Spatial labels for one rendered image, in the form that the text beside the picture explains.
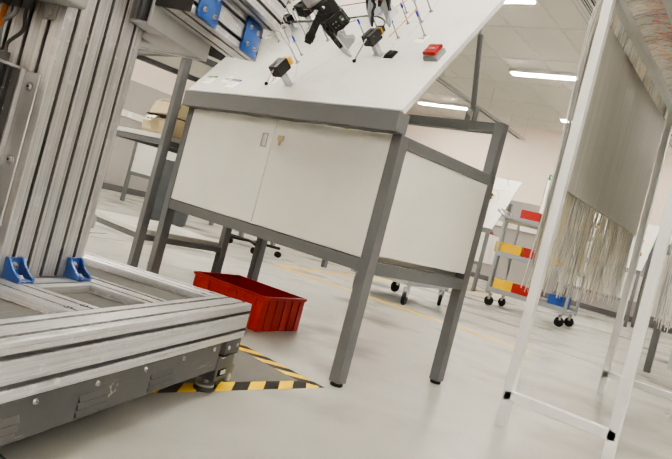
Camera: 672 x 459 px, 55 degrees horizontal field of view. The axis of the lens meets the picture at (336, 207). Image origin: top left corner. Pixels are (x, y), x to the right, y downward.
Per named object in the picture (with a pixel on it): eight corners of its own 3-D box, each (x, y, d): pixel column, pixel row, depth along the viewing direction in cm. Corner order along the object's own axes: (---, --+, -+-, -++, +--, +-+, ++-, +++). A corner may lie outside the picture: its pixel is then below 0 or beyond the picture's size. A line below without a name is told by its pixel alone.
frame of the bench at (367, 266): (336, 388, 198) (402, 134, 199) (141, 287, 278) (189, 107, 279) (442, 384, 242) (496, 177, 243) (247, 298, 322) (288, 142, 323)
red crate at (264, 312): (255, 332, 247) (264, 297, 247) (185, 303, 268) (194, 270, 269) (299, 331, 271) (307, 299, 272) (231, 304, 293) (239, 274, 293)
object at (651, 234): (626, 327, 966) (653, 220, 968) (548, 304, 1035) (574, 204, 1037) (635, 327, 1024) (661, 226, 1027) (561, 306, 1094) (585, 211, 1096)
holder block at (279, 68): (269, 99, 239) (256, 76, 233) (289, 79, 244) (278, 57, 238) (277, 100, 236) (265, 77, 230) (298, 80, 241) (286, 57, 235)
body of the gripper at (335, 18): (350, 25, 215) (328, -6, 212) (329, 40, 218) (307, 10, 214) (351, 21, 222) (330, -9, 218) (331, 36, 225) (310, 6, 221)
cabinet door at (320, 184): (358, 256, 201) (390, 133, 201) (249, 222, 238) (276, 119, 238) (363, 257, 202) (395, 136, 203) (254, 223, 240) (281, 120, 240)
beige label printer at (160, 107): (165, 135, 287) (177, 92, 287) (138, 130, 300) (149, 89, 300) (217, 151, 310) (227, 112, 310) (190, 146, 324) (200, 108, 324)
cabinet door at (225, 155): (249, 222, 239) (277, 119, 239) (170, 197, 276) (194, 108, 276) (254, 223, 240) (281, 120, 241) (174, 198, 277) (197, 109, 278)
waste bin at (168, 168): (196, 230, 661) (212, 171, 662) (156, 223, 629) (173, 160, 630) (174, 222, 694) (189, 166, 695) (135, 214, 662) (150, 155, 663)
